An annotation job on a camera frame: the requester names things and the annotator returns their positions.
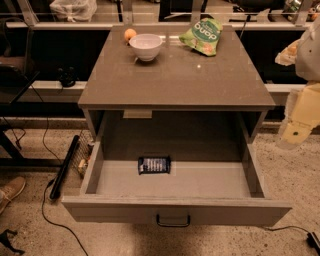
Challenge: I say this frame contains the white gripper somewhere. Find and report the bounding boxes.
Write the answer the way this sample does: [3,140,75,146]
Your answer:
[275,40,320,150]

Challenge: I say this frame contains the blue rxbar blueberry bar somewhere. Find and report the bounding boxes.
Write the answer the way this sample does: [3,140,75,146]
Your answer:
[138,156,171,175]

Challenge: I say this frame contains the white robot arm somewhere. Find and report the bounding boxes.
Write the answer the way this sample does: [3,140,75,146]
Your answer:
[275,17,320,149]

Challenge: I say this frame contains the grey drawer cabinet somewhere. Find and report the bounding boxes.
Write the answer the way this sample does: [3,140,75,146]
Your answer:
[78,24,275,133]

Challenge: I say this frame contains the open grey top drawer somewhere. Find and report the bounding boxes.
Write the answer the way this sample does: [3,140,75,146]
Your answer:
[62,111,291,226]

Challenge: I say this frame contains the green snack bag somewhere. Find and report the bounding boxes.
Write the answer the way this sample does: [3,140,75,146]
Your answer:
[179,18,223,57]

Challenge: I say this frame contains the white ceramic bowl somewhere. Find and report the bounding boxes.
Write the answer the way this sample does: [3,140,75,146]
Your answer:
[129,34,163,61]

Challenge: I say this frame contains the orange fruit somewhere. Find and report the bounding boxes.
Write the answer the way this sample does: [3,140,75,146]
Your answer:
[124,28,137,42]

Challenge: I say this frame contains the black headphones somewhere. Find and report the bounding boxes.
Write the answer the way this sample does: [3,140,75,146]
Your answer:
[58,67,77,88]

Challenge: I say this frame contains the black power strip bar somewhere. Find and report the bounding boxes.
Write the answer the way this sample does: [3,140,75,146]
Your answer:
[49,135,80,201]

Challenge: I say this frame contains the white plastic bag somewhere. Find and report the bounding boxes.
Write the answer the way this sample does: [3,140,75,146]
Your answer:
[49,0,97,22]

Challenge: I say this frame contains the tan shoe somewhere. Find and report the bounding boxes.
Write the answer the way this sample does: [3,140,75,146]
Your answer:
[0,177,26,215]

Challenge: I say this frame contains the black drawer handle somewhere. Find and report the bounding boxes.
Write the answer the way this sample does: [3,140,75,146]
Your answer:
[156,214,191,228]

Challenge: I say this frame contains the wire mesh basket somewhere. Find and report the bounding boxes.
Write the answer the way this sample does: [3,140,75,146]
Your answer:
[71,130,94,178]

